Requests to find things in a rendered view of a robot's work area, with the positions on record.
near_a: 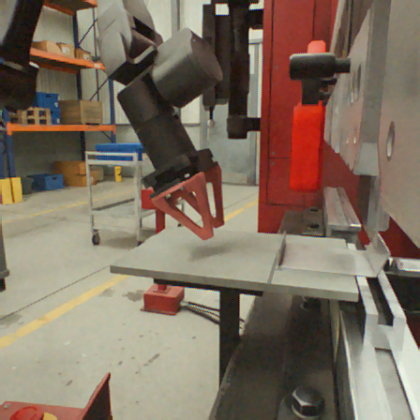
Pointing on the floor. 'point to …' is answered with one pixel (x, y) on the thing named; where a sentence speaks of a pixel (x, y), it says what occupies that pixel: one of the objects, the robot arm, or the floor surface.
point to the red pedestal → (157, 294)
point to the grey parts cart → (131, 208)
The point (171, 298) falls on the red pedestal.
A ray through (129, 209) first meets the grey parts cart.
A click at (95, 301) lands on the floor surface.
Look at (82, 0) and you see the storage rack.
